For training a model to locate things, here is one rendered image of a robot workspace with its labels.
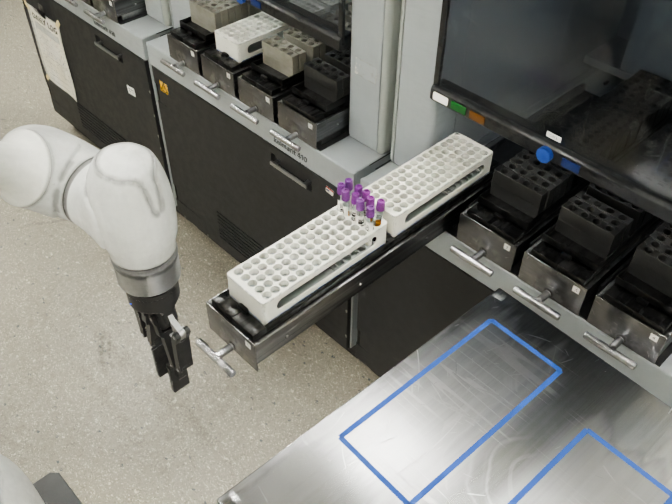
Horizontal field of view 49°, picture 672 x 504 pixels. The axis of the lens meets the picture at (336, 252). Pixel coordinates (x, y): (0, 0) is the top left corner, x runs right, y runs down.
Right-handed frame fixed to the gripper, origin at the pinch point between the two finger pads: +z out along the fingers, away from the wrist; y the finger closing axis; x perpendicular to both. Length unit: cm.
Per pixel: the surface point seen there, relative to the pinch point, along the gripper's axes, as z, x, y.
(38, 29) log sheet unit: 30, -63, 182
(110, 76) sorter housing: 29, -63, 133
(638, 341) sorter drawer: 3, -63, -49
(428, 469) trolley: -2.3, -15.0, -41.4
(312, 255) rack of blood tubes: -6.8, -29.4, -1.8
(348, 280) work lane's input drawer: -1.0, -33.7, -6.5
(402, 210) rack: -7, -49, -5
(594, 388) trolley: -2, -44, -50
